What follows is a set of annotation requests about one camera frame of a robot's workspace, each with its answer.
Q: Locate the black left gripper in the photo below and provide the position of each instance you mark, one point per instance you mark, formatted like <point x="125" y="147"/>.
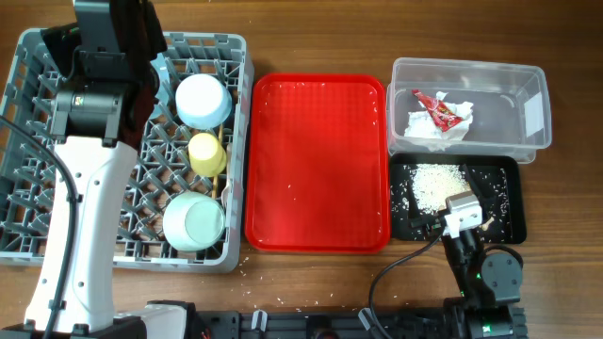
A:
<point x="62" y="44"/>

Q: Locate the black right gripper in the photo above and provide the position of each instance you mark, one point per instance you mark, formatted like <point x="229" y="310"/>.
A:
<point x="432" y="222"/>

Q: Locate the rice and food scraps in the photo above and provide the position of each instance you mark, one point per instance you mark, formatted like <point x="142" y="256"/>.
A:
<point x="430" y="185"/>

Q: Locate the white paper napkin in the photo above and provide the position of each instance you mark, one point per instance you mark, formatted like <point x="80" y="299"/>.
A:
<point x="421" y="123"/>

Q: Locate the red snack wrapper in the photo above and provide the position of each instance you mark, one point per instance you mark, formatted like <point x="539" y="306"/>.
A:
<point x="442" y="116"/>

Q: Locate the light blue bowl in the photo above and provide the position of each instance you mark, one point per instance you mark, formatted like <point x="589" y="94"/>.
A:
<point x="203" y="102"/>

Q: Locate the wooden chopstick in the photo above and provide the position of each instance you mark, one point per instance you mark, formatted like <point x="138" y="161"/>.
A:
<point x="221" y="162"/>

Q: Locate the yellow plastic cup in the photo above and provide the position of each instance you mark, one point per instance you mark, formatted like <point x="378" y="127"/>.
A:
<point x="202" y="154"/>

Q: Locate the white plastic fork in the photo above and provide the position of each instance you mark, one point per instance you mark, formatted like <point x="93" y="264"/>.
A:
<point x="226" y="192"/>

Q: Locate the green bowl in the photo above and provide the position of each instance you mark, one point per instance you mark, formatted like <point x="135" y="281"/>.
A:
<point x="193" y="222"/>

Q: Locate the light blue plate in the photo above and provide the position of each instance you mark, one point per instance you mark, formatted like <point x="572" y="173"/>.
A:
<point x="162" y="94"/>

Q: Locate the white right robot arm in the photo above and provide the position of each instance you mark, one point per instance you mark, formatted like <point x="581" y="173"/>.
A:
<point x="479" y="228"/>

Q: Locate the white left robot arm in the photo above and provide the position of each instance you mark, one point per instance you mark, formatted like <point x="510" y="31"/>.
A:
<point x="73" y="298"/>

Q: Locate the black waste tray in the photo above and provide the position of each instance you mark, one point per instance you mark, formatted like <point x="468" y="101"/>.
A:
<point x="498" y="178"/>

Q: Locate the grey dishwasher rack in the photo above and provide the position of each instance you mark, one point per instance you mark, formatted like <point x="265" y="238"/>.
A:
<point x="162" y="172"/>

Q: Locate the clear plastic bin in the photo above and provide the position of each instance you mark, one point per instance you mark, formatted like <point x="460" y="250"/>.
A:
<point x="511" y="107"/>

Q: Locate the red plastic tray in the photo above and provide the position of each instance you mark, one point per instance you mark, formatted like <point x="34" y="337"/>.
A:
<point x="318" y="176"/>

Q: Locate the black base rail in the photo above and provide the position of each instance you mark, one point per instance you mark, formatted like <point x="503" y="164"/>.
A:
<point x="405" y="323"/>

